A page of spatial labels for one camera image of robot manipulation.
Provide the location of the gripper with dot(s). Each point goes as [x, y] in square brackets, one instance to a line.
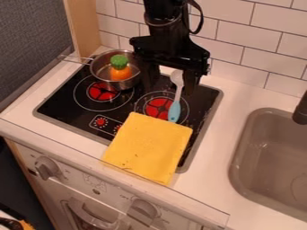
[172, 49]

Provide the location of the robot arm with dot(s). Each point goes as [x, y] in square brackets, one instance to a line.
[162, 12]

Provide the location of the orange container with green lid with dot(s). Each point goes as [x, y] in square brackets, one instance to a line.
[120, 68]

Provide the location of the blue and white spoon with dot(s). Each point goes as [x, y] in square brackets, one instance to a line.
[176, 97]

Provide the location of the toy stove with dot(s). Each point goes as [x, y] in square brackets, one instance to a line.
[128, 103]

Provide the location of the silver pot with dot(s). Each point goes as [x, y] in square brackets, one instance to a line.
[114, 70]

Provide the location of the yellow cloth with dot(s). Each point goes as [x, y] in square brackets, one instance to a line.
[148, 147]

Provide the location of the toy sink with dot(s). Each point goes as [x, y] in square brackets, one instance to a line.
[271, 161]

